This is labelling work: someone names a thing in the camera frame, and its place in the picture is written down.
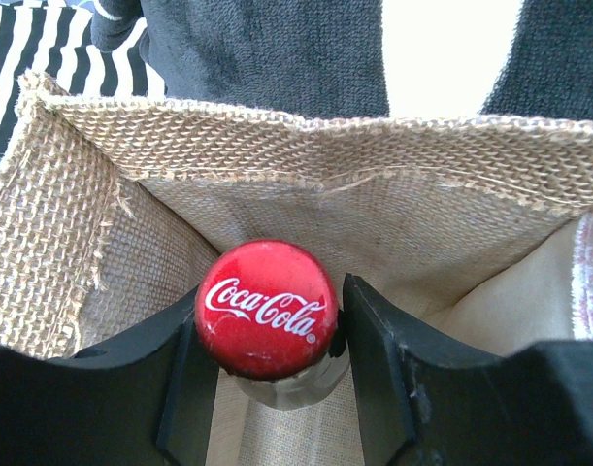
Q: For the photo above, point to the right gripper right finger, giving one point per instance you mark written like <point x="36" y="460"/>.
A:
<point x="424" y="398"/>

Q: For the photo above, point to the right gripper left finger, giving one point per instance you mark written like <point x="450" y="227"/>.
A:
<point x="143" y="397"/>

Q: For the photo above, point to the glass cola bottle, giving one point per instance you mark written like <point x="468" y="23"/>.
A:
<point x="268" y="314"/>

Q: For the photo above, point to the brown jute canvas bag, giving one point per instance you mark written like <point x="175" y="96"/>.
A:
<point x="112" y="210"/>

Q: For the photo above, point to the black flower-pattern pillow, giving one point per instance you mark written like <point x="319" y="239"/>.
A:
<point x="330" y="59"/>

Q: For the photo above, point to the black white striped cloth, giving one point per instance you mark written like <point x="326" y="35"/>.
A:
<point x="55" y="39"/>

